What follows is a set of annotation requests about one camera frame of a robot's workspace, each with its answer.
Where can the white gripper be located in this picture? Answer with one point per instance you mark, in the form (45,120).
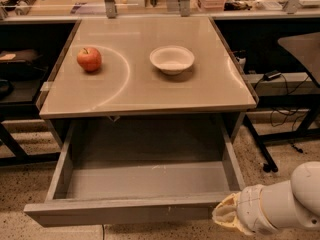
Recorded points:
(250,208)

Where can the grey top drawer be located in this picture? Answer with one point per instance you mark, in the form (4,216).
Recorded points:
(140,170)

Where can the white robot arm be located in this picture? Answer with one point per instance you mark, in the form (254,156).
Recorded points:
(268,209)

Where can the grey drawer cabinet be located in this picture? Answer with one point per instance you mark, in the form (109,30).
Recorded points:
(127,83)

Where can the black power adapter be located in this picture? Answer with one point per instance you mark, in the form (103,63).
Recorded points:
(271,75)

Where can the white paper bowl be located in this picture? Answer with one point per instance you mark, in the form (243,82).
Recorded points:
(172,59)

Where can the red apple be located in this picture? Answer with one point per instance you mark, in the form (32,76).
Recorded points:
(89,59)

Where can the black chair left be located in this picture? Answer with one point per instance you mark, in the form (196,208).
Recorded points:
(19,65)

